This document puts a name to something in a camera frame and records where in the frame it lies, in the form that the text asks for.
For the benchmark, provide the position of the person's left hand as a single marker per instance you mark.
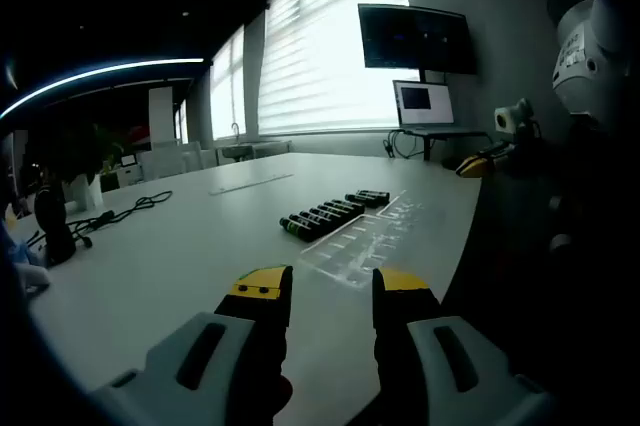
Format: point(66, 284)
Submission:
point(283, 396)

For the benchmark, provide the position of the white low cabinet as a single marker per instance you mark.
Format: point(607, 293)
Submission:
point(170, 161)

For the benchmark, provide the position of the black round device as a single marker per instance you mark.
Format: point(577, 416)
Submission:
point(52, 226)

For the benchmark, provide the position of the clear plastic box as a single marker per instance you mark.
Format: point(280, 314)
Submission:
point(380, 241)

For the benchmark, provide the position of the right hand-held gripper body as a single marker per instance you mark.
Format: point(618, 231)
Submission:
point(512, 113)

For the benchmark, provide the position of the row of medicine bottles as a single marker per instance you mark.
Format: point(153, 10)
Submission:
point(320, 218)

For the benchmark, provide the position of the white flat strip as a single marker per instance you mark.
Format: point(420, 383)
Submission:
point(250, 183)

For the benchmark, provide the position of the potted plant white pot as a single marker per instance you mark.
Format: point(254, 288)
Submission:
point(85, 156)

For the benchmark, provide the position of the black monitor stand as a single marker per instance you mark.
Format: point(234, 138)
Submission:
point(427, 148)

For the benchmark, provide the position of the white pillar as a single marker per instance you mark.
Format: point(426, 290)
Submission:
point(161, 116)

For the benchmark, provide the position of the metal faucet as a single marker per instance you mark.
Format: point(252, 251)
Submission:
point(235, 128)

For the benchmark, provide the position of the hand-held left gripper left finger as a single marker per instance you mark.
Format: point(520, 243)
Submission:
point(245, 336)

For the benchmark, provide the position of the wide window blind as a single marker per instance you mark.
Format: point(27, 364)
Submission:
point(330, 46)

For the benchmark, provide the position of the ceiling light strip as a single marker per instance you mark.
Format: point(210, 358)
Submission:
point(100, 71)

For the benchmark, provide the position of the sink basin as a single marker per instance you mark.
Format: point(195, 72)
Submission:
point(250, 150)

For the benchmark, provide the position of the clear plastic bag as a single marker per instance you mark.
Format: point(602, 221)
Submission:
point(27, 248)

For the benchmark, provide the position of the black laptop stand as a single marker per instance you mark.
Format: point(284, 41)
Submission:
point(450, 132)

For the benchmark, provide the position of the open laptop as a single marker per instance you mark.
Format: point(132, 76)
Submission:
point(425, 103)

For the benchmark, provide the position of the narrow window blind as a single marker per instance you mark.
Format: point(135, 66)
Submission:
point(227, 91)

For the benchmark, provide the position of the person's dark clothing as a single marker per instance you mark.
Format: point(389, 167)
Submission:
point(525, 296)

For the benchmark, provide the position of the black wall monitor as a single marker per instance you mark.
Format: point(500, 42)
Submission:
point(415, 38)

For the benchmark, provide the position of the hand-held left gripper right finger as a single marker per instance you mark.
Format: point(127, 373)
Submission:
point(425, 341)

